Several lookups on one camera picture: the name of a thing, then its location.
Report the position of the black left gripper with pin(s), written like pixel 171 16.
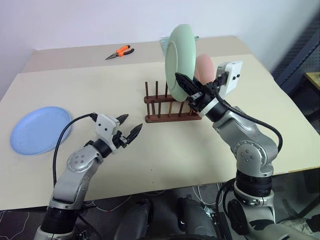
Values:
pixel 120 140

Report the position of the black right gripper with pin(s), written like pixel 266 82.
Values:
pixel 203 96

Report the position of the green plate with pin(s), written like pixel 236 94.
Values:
pixel 178 50

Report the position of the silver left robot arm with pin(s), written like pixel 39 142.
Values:
pixel 75 162

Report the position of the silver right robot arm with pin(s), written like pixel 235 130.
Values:
pixel 250 152

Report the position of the wooden dish rack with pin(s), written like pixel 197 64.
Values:
pixel 170 118

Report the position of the pink plate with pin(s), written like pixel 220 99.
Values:
pixel 205 67

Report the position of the blue plate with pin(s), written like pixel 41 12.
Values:
pixel 40 130

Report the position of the dark rounded shape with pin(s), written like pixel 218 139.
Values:
pixel 195 220
pixel 135 222

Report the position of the light wooden board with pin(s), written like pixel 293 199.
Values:
pixel 315 78

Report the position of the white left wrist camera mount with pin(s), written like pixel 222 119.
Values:
pixel 105 125

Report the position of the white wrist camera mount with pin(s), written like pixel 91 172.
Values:
pixel 105 125
pixel 232 75

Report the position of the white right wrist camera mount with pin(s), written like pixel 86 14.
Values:
pixel 232 75

